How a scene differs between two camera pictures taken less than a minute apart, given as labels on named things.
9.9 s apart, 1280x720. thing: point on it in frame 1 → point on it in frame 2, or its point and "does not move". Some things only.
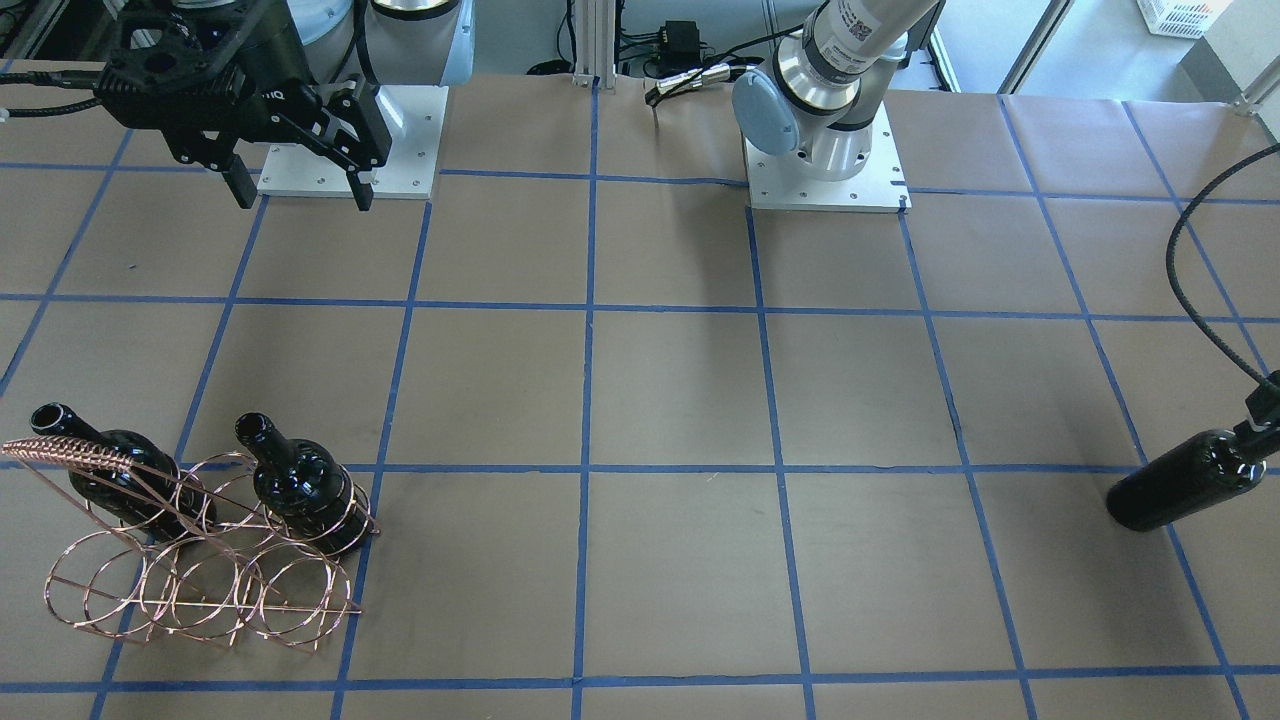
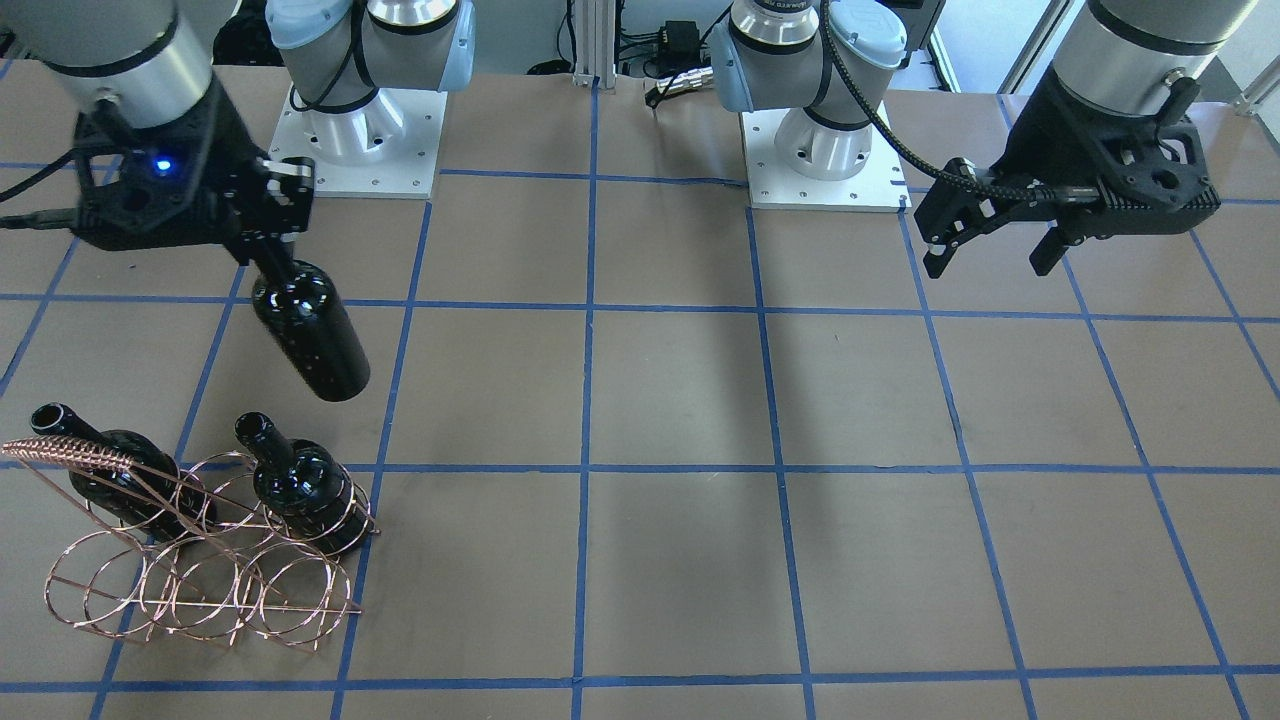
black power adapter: x=679 y=42 does not move
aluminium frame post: x=595 y=43 does not move
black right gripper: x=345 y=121 → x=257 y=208
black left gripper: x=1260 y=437 → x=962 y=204
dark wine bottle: x=1188 y=477 → x=306 y=322
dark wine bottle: x=304 y=490 does not move
